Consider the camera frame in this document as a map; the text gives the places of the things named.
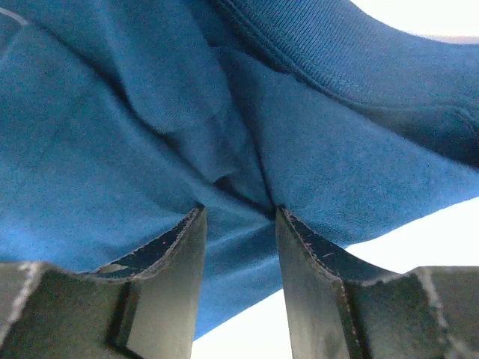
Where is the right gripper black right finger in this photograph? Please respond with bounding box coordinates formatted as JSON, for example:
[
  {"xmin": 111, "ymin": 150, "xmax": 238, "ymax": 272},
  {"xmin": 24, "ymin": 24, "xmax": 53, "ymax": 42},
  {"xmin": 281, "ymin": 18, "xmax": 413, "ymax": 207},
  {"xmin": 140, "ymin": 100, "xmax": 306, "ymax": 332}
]
[{"xmin": 275, "ymin": 208, "xmax": 478, "ymax": 358}]

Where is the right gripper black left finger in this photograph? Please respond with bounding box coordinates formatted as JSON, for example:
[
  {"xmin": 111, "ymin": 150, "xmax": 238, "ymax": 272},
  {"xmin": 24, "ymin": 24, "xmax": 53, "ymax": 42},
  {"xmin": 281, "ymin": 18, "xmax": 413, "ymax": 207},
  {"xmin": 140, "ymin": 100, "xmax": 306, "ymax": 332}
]
[{"xmin": 1, "ymin": 206, "xmax": 207, "ymax": 358}]

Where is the dark blue t-shirt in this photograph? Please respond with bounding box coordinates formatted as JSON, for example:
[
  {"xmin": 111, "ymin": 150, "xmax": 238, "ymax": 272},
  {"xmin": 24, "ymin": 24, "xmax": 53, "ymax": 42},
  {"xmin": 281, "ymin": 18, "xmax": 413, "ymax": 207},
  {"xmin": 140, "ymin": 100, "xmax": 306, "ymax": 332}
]
[{"xmin": 1, "ymin": 1, "xmax": 478, "ymax": 336}]

